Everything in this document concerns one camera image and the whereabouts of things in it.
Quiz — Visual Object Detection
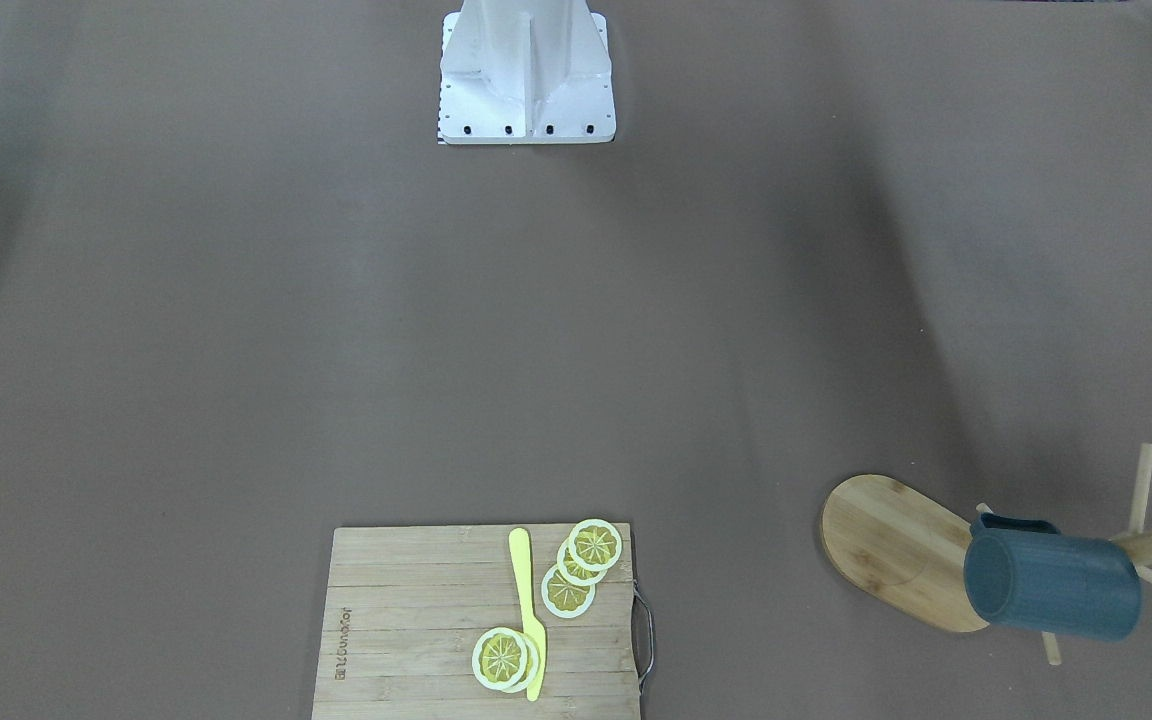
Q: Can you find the wooden cup rack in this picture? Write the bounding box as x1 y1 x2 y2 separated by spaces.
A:
818 444 1152 666

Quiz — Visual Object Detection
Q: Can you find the lemon slice front of pair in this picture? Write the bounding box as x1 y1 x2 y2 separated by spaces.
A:
471 626 535 694

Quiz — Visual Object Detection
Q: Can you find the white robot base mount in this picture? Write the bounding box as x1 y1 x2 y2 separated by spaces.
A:
435 1 617 145

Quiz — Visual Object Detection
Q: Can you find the bamboo cutting board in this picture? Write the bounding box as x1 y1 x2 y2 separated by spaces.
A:
312 521 657 719

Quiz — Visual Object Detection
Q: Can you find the yellow plastic knife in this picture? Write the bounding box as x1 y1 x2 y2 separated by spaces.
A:
508 526 548 702

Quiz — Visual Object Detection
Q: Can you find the lemon slice under pair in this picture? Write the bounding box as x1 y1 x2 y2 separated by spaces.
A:
503 632 541 694

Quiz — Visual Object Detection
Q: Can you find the lemon slice middle of trio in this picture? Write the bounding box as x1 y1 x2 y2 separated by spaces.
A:
556 541 608 588

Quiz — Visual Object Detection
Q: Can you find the blue mug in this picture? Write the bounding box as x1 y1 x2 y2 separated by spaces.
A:
963 511 1143 642

